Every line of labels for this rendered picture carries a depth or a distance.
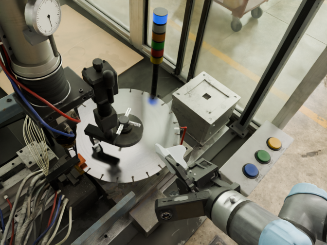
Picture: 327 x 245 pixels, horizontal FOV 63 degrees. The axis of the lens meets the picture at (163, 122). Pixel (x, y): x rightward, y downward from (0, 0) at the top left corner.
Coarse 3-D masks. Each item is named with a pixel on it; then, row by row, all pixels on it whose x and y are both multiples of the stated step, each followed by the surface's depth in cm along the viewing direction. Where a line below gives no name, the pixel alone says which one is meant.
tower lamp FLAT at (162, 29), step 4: (152, 20) 82; (152, 24) 82; (156, 24) 81; (164, 24) 81; (152, 28) 83; (156, 28) 82; (160, 28) 81; (164, 28) 82; (156, 32) 83; (160, 32) 83; (164, 32) 83
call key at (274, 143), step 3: (273, 138) 87; (276, 138) 87; (270, 141) 86; (273, 141) 86; (276, 141) 86; (279, 141) 86; (270, 144) 85; (273, 144) 85; (276, 144) 85; (279, 144) 85; (273, 147) 85; (276, 147) 85; (279, 147) 85
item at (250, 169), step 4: (248, 164) 80; (252, 164) 80; (244, 168) 80; (248, 168) 79; (252, 168) 80; (256, 168) 80; (248, 172) 79; (252, 172) 79; (256, 172) 79; (252, 176) 79
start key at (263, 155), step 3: (261, 150) 84; (264, 150) 84; (258, 153) 83; (261, 153) 83; (264, 153) 83; (267, 153) 83; (258, 156) 82; (261, 156) 82; (264, 156) 82; (267, 156) 83; (258, 159) 82; (261, 159) 82; (264, 159) 82; (267, 159) 82
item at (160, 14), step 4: (156, 8) 80; (160, 8) 80; (164, 8) 80; (156, 12) 79; (160, 12) 79; (164, 12) 79; (156, 16) 78; (160, 16) 78; (164, 16) 78; (156, 20) 80; (160, 20) 79; (164, 20) 80; (160, 24) 80
